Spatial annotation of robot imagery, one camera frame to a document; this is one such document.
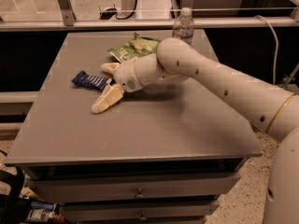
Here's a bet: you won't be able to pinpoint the green kettle chips bag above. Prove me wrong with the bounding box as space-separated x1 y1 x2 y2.
108 33 161 63

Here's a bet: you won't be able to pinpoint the black bag on floor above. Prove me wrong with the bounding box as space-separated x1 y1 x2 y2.
0 167 30 224

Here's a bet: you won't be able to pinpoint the metal guard rail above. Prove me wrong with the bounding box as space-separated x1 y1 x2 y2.
0 17 299 32

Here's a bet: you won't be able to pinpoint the white machine with black cable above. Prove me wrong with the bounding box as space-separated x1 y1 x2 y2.
98 0 139 21

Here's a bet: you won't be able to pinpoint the clear plastic water bottle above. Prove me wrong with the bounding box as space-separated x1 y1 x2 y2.
172 7 194 45

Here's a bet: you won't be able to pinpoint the clutter items on floor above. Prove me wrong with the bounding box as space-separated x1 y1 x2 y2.
21 188 68 224

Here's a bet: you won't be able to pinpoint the blue rxbar blueberry bar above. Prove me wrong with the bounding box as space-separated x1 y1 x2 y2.
72 71 111 92

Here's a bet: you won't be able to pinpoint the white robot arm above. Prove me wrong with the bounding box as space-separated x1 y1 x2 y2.
92 37 299 224

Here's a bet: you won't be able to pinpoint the upper drawer knob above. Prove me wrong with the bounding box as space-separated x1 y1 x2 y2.
135 189 144 199

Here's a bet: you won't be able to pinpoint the grey dresser with drawers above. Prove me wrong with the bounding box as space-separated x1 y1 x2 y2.
6 32 262 224

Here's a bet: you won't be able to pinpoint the white cable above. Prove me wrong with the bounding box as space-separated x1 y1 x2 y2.
254 14 280 86

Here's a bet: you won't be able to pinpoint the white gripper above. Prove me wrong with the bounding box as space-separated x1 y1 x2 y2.
92 59 143 114

